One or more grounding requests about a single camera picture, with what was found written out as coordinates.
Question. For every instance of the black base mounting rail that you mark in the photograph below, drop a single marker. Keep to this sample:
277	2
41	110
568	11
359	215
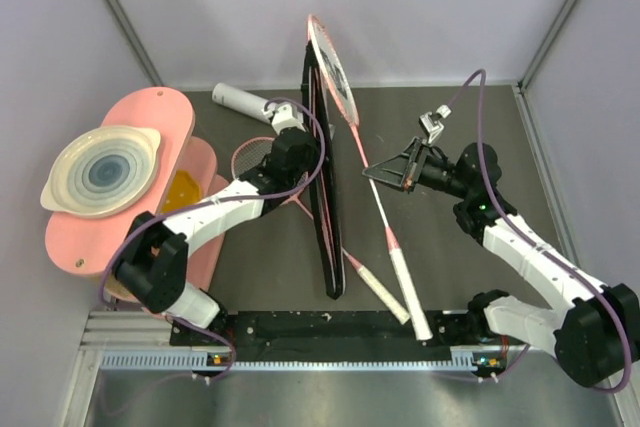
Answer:
349	336

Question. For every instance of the pink wooden shelf stand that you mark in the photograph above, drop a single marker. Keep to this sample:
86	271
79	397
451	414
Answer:
83	246

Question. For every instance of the pink white badminton racket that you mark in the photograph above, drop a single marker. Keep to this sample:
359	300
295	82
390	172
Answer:
338	85
250	153

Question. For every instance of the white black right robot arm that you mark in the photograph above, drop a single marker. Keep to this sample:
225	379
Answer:
590	328

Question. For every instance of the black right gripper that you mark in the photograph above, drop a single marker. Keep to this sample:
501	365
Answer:
397	171

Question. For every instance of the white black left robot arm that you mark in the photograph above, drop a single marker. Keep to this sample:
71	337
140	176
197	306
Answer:
152	261

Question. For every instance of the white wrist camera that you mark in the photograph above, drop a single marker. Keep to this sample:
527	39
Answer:
282	116
432	125

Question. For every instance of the yellow plastic plate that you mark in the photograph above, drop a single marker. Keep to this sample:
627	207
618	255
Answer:
183	191

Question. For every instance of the white shuttlecock tube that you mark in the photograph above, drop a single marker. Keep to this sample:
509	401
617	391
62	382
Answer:
242	102

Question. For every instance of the pink racket cover bag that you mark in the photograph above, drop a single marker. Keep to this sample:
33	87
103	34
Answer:
322	190

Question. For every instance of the white blue ceramic dish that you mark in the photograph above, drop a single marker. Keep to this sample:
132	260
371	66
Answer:
102	172

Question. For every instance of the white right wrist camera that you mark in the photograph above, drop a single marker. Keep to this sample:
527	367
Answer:
432	125

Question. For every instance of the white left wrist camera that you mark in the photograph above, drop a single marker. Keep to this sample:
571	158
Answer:
282	116

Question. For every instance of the aluminium frame rail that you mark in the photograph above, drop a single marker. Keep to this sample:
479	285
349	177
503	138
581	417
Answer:
272	264

